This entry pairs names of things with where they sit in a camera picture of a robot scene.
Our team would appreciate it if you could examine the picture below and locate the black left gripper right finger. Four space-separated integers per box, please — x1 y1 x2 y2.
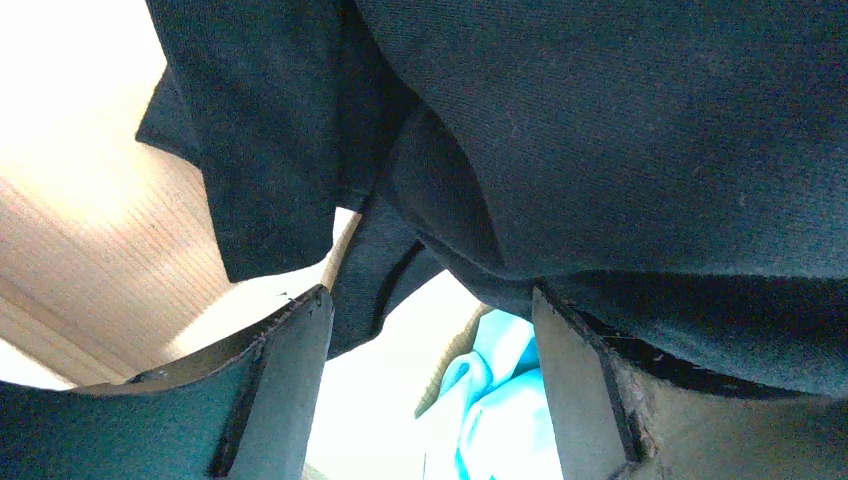
532 287 847 479

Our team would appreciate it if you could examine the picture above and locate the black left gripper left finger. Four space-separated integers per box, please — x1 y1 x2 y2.
1 286 334 479

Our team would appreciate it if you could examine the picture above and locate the teal cloth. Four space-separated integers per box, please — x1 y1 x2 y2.
419 310 563 479

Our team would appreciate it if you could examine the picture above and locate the black t-shirt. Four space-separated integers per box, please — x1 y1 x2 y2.
137 1 847 397

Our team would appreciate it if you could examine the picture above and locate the wooden clothes rack frame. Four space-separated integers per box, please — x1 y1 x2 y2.
1 172 230 385

